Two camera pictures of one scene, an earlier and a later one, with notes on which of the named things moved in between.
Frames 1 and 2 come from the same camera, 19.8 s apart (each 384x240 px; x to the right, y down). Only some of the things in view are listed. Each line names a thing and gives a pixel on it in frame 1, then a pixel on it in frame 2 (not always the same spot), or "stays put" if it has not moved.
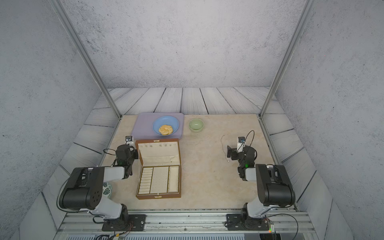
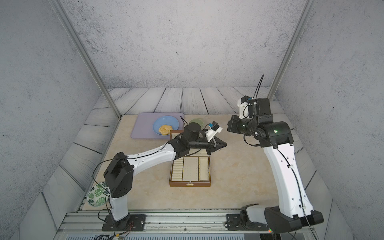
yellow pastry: (165, 129) stays put
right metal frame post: (269, 98) stays put
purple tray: (143, 128) stays put
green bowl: (196, 125) stays put
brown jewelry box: (159, 171) -> (189, 171)
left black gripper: (136, 152) -> (212, 146)
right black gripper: (235, 153) -> (232, 127)
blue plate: (165, 120) stays put
